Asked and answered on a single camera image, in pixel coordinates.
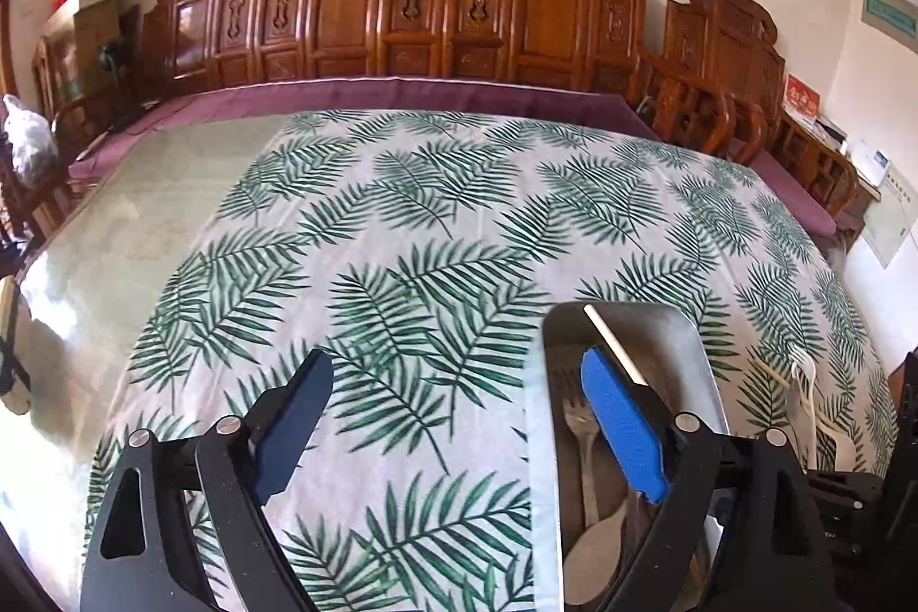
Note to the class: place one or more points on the carved wooden armchair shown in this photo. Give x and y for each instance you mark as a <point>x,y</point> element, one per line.
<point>724,45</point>

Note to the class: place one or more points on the white lidded box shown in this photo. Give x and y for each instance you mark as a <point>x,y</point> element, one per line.
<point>100,2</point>

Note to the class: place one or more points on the white electrical panel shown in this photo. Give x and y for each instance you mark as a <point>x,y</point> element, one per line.
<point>893,225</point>

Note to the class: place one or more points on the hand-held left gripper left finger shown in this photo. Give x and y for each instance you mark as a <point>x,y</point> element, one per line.
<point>287,433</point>

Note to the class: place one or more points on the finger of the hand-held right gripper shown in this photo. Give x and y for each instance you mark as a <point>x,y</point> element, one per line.
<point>905,418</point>
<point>850,504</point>

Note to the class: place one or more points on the green leaf print tablecloth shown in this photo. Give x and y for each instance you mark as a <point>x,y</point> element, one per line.
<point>430,210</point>

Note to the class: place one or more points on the grey flat box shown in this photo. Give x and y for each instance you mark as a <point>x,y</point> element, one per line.
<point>832,133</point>

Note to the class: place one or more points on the clear plastic bag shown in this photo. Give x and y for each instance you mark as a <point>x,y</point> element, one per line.
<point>29,139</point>

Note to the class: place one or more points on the metal spoon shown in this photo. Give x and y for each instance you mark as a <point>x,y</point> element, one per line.
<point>595,558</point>

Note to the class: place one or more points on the purple armchair cushion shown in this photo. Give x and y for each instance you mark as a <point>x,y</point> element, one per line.
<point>796,196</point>

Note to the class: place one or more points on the wooden chopstick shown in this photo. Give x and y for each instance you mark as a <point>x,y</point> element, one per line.
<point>613,343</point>
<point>771,372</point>

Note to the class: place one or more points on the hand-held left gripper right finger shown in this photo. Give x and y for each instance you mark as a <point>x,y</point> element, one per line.
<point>624,433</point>

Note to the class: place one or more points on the wooden chair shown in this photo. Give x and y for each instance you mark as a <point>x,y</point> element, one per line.
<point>54,81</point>

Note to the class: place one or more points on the black fan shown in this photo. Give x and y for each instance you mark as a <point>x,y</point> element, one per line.
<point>116,54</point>

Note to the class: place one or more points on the rectangular metal tray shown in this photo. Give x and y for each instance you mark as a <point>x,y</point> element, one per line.
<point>674,339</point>

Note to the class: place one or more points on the green wall sign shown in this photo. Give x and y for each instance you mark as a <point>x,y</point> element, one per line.
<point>889,13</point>

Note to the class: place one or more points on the purple sofa cushion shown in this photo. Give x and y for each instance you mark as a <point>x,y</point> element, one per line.
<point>358,96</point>

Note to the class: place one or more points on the metal fork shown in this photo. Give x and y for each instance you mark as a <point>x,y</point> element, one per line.
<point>579,433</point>

